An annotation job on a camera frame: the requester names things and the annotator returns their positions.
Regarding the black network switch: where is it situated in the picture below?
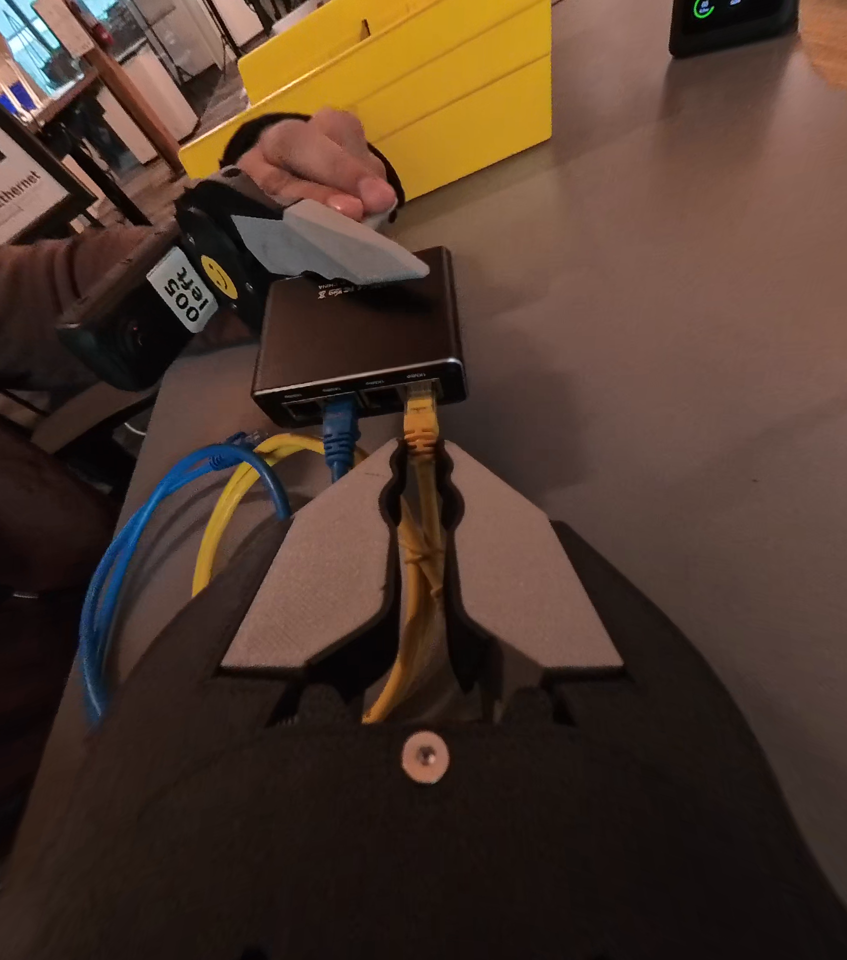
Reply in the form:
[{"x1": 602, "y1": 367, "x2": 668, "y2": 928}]
[{"x1": 251, "y1": 246, "x2": 468, "y2": 430}]

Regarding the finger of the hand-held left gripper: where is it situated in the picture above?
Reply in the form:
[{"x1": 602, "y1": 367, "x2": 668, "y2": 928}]
[{"x1": 230, "y1": 197, "x2": 434, "y2": 288}]

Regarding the blue ethernet cable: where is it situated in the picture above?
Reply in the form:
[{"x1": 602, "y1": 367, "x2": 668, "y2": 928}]
[{"x1": 80, "y1": 396, "x2": 362, "y2": 727}]

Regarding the person's torso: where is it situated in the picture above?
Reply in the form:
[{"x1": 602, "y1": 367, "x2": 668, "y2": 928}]
[{"x1": 0, "y1": 390, "x2": 121, "y2": 901}]

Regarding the yellow ethernet cable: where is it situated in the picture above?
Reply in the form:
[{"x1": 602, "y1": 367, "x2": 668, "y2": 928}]
[{"x1": 191, "y1": 378, "x2": 449, "y2": 727}]

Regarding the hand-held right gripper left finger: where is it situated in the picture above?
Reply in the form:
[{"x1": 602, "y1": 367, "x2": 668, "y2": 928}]
[{"x1": 219, "y1": 437, "x2": 405, "y2": 682}]

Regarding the person's left forearm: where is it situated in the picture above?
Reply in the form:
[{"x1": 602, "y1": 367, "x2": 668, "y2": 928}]
[{"x1": 0, "y1": 223, "x2": 192, "y2": 391}]

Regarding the person's left hand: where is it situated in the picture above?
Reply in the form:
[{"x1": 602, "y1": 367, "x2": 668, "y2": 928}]
[{"x1": 236, "y1": 107, "x2": 401, "y2": 219}]

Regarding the small black display device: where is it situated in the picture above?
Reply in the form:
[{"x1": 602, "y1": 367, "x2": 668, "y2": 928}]
[{"x1": 668, "y1": 0, "x2": 801, "y2": 60}]

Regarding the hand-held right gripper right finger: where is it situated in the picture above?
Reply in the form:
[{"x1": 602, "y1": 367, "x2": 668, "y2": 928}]
[{"x1": 438, "y1": 438, "x2": 627, "y2": 700}]

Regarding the yellow plastic bin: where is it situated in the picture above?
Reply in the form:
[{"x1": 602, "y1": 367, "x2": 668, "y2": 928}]
[{"x1": 179, "y1": 0, "x2": 554, "y2": 204}]

